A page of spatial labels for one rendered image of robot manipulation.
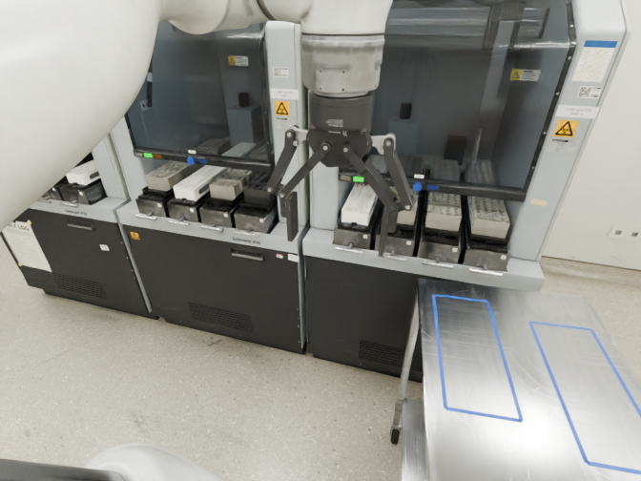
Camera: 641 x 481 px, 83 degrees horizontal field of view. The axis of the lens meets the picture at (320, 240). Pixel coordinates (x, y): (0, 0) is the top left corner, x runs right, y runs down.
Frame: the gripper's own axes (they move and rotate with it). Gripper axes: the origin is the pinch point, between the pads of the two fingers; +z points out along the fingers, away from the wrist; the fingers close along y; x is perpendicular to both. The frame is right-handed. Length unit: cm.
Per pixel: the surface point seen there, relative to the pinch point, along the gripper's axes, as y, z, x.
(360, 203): -10, 34, 78
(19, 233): -184, 70, 66
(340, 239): -14, 43, 66
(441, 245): 21, 40, 66
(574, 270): 118, 117, 185
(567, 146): 50, 5, 75
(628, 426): 55, 38, 9
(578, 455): 45, 38, 1
